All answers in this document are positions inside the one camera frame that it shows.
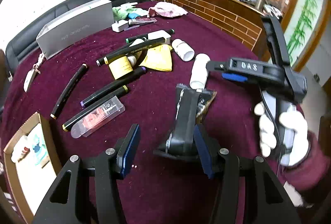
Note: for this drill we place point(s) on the wooden brick pattern counter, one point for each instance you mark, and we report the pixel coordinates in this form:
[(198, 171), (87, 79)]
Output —
[(233, 17)]

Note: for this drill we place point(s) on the pink towel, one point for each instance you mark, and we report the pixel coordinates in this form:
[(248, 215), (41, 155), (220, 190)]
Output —
[(167, 10)]

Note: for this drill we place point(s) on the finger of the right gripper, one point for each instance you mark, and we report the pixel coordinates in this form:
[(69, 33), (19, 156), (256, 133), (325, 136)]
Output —
[(219, 66)]

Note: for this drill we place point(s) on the white pill bottle red label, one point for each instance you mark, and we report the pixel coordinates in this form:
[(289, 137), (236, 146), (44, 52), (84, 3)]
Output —
[(183, 50)]

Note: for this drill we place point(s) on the black marker purple cap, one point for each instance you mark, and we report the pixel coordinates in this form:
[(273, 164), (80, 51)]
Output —
[(134, 75)]

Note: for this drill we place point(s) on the white power adapter cube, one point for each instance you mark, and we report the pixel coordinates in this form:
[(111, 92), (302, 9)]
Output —
[(159, 34)]

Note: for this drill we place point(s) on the yellow tape roll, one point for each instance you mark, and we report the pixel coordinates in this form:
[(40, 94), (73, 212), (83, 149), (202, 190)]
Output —
[(122, 66)]

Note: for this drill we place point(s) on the clear plastic case red contents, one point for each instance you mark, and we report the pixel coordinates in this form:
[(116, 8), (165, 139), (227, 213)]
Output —
[(97, 118)]

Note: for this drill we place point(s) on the black marker gold cap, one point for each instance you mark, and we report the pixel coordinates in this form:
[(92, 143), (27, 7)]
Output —
[(60, 103)]

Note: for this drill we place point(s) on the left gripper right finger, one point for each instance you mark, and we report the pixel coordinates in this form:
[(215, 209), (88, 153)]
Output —
[(208, 149)]

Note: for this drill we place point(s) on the yellow snack packet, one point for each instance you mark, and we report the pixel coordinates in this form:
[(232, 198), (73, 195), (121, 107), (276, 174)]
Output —
[(158, 58)]

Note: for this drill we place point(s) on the black marker green cap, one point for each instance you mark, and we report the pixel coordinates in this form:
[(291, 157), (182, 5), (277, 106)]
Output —
[(131, 39)]

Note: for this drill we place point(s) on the black foil snack packet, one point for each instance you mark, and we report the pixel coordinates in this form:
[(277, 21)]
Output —
[(191, 108)]

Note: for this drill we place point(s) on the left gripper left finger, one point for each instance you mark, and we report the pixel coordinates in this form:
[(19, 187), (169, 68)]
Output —
[(127, 151)]

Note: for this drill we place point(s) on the small white charger plug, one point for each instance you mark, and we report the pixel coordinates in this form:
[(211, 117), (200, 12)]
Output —
[(120, 26)]

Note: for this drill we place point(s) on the black marker yellow cap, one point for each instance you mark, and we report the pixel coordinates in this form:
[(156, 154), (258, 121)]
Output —
[(107, 59)]

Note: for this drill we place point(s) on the blue small box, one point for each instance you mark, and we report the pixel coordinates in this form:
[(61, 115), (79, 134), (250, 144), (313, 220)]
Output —
[(133, 15)]

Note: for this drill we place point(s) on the green cloth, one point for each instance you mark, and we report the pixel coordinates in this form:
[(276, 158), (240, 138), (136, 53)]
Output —
[(121, 12)]

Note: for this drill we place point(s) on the white gloved right hand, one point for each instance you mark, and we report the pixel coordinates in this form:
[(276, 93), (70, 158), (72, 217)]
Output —
[(293, 135)]

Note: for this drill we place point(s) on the white key tag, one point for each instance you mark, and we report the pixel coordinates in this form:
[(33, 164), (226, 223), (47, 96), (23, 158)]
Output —
[(33, 72)]

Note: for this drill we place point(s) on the black marker olive cap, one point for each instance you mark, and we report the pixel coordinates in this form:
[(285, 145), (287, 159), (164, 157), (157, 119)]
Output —
[(118, 92)]

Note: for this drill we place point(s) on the open cardboard box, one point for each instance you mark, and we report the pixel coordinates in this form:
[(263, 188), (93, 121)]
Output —
[(31, 164)]

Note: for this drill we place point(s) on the toothpaste tube package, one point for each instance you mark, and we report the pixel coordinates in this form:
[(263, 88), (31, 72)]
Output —
[(140, 21)]

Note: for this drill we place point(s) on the silver grey cardboard box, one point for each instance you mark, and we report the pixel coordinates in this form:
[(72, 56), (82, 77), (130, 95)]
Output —
[(74, 25)]

